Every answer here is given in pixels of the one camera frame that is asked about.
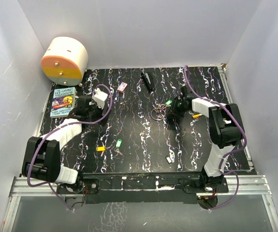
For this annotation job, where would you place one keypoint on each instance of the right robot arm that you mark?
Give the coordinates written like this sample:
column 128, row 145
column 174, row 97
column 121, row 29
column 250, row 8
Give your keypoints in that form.
column 225, row 127

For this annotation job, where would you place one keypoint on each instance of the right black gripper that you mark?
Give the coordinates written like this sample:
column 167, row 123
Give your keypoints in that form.
column 173, row 111

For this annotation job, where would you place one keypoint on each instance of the small black white clip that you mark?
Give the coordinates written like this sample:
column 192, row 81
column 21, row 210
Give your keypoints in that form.
column 169, row 160

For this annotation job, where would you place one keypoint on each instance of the yellow white pen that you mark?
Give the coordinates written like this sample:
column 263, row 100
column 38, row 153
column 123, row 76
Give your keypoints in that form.
column 196, row 116

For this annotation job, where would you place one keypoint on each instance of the key with yellow tag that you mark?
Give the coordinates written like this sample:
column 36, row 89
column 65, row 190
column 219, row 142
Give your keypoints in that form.
column 100, row 150

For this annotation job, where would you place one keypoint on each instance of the key with green tag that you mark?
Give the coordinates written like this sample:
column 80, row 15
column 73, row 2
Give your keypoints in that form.
column 165, row 105

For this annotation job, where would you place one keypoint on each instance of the small red white box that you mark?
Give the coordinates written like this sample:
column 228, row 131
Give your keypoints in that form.
column 121, row 88

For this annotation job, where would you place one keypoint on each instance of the blue children's paperback book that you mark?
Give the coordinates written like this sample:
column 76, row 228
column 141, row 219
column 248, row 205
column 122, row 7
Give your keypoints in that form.
column 63, row 102

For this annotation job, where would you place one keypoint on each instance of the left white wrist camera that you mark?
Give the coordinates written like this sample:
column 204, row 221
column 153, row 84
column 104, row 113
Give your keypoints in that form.
column 100, row 97

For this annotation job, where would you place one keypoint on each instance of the round pastel drawer box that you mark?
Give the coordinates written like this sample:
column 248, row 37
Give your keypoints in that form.
column 65, row 61

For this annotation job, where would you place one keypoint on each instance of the black stapler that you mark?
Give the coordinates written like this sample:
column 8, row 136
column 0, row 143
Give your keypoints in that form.
column 148, row 81

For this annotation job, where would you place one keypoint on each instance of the large metal keyring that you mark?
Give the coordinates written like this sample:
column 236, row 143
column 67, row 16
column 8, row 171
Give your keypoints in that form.
column 158, row 114

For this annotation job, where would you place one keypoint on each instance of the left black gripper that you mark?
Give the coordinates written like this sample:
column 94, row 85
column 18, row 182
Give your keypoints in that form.
column 100, row 111

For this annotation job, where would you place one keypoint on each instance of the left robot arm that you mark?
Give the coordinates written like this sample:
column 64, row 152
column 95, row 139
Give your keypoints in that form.
column 42, row 155

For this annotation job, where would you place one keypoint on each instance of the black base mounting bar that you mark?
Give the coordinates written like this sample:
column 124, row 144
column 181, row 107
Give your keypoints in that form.
column 185, row 187

